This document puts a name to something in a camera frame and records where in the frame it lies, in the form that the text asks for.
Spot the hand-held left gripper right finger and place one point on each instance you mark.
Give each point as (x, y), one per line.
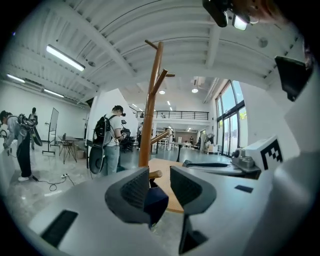
(185, 185)

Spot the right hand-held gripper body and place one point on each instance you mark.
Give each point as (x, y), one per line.
(262, 152)

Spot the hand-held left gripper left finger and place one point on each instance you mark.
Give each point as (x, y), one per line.
(130, 192)

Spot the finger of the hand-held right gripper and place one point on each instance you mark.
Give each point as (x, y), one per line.
(215, 169)

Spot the dark navy cap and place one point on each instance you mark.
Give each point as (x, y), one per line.
(156, 202)

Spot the wooden coat rack pole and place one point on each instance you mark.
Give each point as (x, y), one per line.
(150, 112)

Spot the round black table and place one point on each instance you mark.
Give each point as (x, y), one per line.
(180, 143)

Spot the black oval hanging pad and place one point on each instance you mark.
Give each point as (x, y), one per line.
(96, 160)

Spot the cardboard box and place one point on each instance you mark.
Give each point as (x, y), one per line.
(81, 154)

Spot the black mezzanine railing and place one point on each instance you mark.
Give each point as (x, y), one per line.
(185, 112)

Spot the white power strip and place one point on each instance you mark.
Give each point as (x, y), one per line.
(64, 175)

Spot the dark table with hairpin legs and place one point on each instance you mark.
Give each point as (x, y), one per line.
(68, 138)

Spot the white rolling whiteboard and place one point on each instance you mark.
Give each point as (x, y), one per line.
(54, 120)

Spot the long ceiling tube light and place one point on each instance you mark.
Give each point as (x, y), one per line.
(15, 78)
(53, 93)
(65, 58)

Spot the person's face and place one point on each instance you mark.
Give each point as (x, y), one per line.
(265, 10)

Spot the glass window wall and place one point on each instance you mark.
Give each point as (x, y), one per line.
(228, 100)

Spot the black head-mounted camera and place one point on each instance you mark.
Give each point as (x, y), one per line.
(217, 12)

